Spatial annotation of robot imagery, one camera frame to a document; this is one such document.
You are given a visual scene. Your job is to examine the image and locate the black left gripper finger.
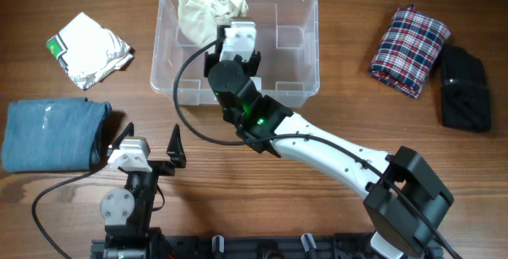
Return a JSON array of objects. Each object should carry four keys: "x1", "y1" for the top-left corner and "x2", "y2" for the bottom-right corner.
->
[
  {"x1": 108, "y1": 122, "x2": 134, "y2": 150},
  {"x1": 166, "y1": 124, "x2": 187, "y2": 168}
]

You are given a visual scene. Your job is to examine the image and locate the cream cloth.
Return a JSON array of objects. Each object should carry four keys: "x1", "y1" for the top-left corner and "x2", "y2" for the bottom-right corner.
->
[{"x1": 178, "y1": 0, "x2": 248, "y2": 48}]

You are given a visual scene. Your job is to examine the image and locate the plaid shirt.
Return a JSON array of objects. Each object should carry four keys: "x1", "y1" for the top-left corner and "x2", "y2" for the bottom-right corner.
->
[{"x1": 368, "y1": 3, "x2": 451, "y2": 99}]

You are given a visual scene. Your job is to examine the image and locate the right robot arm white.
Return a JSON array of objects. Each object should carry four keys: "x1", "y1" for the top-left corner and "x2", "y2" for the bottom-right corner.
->
[{"x1": 204, "y1": 21, "x2": 454, "y2": 258}]

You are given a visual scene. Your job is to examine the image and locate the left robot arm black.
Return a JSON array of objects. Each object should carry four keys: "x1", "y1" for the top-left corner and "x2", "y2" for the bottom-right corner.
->
[{"x1": 90, "y1": 122, "x2": 187, "y2": 259}]

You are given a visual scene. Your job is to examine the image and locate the white label in bin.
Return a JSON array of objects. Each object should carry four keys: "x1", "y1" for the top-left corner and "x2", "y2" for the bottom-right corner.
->
[{"x1": 251, "y1": 76, "x2": 262, "y2": 91}]

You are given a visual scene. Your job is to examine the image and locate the white printed folded shirt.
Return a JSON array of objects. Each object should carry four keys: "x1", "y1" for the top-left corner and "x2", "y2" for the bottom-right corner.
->
[{"x1": 45, "y1": 13, "x2": 133, "y2": 90}]

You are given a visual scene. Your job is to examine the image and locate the blue folded jeans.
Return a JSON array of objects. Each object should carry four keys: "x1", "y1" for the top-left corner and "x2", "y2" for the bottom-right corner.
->
[{"x1": 1, "y1": 98, "x2": 112, "y2": 173}]

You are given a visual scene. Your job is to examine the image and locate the black folded garment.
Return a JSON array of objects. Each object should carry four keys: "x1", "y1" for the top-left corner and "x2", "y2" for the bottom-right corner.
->
[{"x1": 441, "y1": 45, "x2": 491, "y2": 133}]

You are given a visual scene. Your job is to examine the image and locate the black left camera cable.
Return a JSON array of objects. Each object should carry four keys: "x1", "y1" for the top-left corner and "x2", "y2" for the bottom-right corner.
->
[{"x1": 31, "y1": 169, "x2": 96, "y2": 259}]

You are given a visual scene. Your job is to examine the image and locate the black camera cable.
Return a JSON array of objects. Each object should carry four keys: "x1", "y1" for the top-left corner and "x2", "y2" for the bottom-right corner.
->
[
  {"x1": 31, "y1": 169, "x2": 96, "y2": 259},
  {"x1": 172, "y1": 38, "x2": 464, "y2": 259}
]

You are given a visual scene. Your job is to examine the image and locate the black right camera cable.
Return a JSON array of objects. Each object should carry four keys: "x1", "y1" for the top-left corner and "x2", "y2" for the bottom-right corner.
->
[{"x1": 172, "y1": 38, "x2": 464, "y2": 259}]

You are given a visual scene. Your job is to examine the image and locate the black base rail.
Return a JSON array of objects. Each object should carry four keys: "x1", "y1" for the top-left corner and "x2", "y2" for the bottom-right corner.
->
[{"x1": 90, "y1": 231, "x2": 378, "y2": 259}]

